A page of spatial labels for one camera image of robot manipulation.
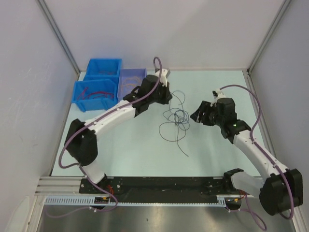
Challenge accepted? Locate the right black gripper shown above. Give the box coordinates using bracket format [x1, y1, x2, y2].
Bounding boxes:
[190, 101, 224, 127]

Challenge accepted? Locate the dark brown cable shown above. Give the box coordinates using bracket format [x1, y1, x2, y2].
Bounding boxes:
[158, 120, 189, 158]

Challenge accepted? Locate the yellow cable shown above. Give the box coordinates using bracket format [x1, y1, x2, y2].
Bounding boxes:
[120, 76, 143, 92]

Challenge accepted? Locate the dark red cable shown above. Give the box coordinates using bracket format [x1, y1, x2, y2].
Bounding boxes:
[77, 87, 102, 100]

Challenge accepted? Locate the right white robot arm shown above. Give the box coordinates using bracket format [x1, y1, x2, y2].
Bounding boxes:
[190, 98, 303, 216]

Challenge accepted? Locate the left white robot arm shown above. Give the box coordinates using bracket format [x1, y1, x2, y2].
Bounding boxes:
[64, 69, 172, 193]

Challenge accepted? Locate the lavender plastic tray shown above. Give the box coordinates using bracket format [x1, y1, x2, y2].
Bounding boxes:
[117, 68, 147, 101]

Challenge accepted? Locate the front blue plastic bin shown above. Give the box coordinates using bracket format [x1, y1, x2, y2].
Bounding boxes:
[71, 79, 118, 112]

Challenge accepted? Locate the blue plastic bin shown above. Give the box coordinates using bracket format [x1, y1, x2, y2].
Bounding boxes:
[71, 79, 118, 112]
[86, 58, 122, 78]

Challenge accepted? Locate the rear blue plastic bin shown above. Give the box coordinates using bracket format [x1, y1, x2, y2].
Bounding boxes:
[86, 58, 122, 78]

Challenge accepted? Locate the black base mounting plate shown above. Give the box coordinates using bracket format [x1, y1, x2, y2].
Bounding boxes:
[79, 175, 252, 204]

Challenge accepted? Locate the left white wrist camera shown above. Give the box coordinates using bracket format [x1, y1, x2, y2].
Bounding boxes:
[154, 69, 170, 87]

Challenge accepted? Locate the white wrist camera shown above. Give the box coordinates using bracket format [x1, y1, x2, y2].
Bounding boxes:
[211, 89, 226, 106]
[154, 69, 170, 87]

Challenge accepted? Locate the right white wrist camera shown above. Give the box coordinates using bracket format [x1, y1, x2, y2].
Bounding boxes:
[211, 89, 226, 106]

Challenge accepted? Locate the grey slotted cable duct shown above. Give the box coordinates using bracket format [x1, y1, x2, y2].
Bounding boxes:
[44, 196, 241, 207]

